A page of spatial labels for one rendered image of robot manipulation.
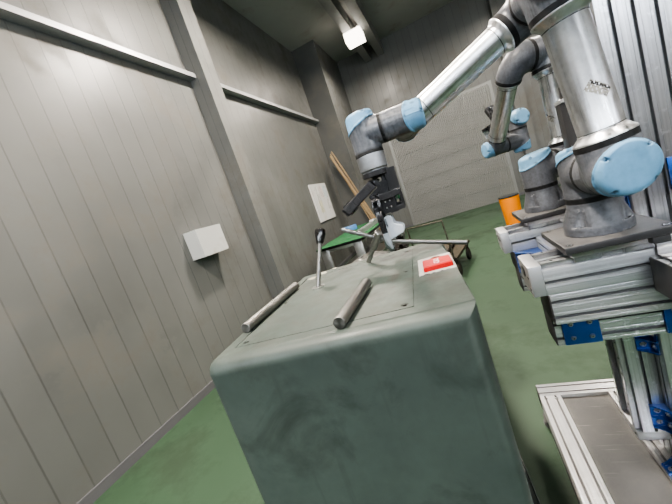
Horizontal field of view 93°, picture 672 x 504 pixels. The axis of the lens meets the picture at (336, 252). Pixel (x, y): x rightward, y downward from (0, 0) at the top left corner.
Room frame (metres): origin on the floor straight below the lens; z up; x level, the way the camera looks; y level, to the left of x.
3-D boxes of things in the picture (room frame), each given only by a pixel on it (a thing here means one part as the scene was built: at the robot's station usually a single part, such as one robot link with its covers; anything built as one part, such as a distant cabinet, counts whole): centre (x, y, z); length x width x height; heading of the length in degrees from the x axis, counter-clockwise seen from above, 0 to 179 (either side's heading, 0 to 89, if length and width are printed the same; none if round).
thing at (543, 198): (1.28, -0.88, 1.21); 0.15 x 0.15 x 0.10
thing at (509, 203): (5.96, -3.42, 0.29); 0.35 x 0.35 x 0.58
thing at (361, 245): (6.74, -0.56, 0.46); 2.56 x 1.01 x 0.92; 157
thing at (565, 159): (0.82, -0.69, 1.33); 0.13 x 0.12 x 0.14; 161
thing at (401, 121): (0.85, -0.27, 1.60); 0.11 x 0.11 x 0.08; 71
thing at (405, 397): (0.77, -0.02, 1.06); 0.59 x 0.48 x 0.39; 164
